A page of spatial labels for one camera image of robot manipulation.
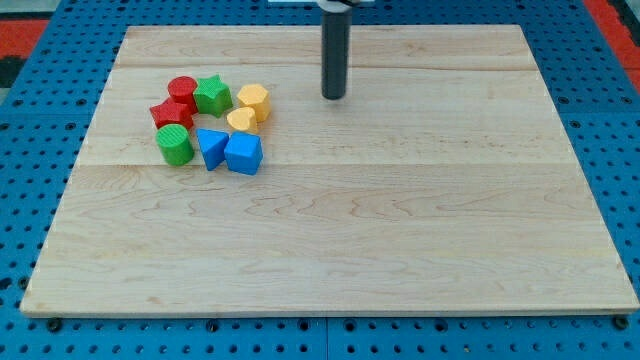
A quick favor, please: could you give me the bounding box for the blue triangle block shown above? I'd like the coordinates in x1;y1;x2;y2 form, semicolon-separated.
196;128;229;171

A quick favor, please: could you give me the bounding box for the green star block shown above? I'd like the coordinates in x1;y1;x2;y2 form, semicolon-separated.
193;75;233;118

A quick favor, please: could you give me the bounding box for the red star block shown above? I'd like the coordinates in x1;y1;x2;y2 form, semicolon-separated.
149;98;194;130

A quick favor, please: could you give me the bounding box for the blue cube block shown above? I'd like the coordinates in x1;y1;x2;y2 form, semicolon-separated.
224;132;263;175

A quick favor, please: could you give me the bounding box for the yellow heart block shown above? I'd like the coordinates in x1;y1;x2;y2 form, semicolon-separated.
226;107;259;134

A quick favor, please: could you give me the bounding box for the yellow hexagon block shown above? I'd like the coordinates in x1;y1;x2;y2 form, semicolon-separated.
237;84;271;122

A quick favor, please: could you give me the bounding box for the light wooden board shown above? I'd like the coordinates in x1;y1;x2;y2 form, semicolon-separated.
20;25;639;318

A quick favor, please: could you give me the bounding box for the green cylinder block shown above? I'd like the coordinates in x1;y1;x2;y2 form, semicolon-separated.
155;124;194;166

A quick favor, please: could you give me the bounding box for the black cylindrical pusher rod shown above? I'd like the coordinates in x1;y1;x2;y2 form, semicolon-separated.
317;0;352;100

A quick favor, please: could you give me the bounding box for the red cylinder block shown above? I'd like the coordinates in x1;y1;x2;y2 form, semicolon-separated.
167;76;198;114

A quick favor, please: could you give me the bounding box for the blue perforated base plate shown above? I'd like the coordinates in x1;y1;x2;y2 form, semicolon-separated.
1;0;639;359

